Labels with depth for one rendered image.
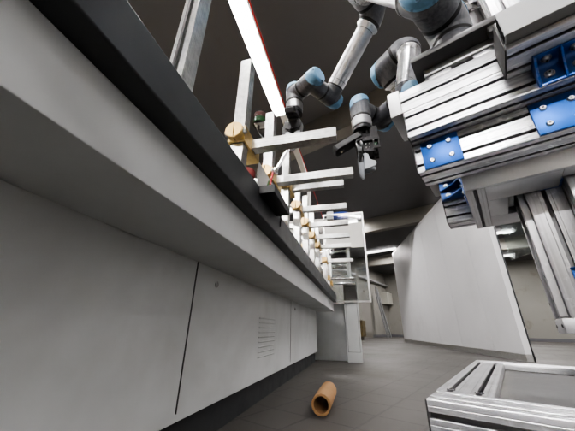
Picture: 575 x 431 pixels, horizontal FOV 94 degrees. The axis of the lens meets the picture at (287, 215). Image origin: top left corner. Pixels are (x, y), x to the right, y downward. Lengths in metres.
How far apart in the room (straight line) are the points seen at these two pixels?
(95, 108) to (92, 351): 0.44
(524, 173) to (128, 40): 0.85
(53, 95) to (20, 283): 0.30
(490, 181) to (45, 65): 0.88
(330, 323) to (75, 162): 3.26
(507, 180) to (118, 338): 0.97
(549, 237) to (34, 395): 1.10
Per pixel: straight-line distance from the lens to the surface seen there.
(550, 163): 0.89
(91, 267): 0.63
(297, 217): 1.42
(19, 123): 0.40
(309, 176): 0.98
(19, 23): 0.39
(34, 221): 0.58
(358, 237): 3.49
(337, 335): 3.48
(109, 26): 0.42
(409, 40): 1.43
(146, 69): 0.44
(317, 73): 1.24
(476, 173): 0.89
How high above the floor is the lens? 0.33
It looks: 23 degrees up
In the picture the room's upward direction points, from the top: 1 degrees clockwise
